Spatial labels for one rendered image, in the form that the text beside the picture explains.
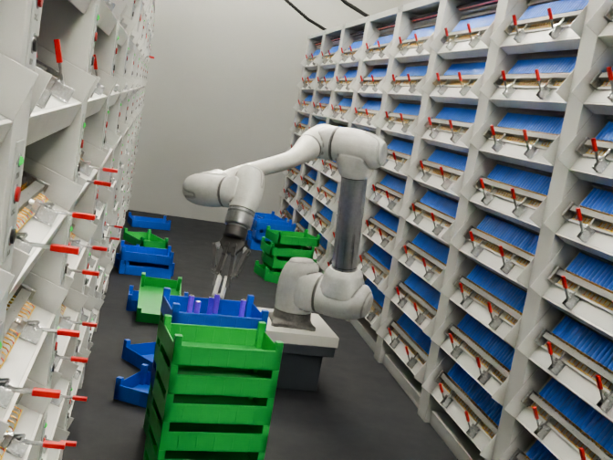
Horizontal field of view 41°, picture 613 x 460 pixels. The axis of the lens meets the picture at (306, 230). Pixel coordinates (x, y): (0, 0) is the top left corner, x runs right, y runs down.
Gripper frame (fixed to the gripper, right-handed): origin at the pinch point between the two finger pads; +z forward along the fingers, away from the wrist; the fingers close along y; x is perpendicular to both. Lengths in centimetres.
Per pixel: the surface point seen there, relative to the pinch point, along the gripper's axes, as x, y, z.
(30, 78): 186, -29, 22
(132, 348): -76, 50, 17
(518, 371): -7, -95, 5
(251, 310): -14.5, -8.3, 2.9
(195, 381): 33.7, -9.7, 33.2
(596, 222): 28, -106, -34
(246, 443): 19, -24, 45
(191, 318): 10.6, 3.3, 13.7
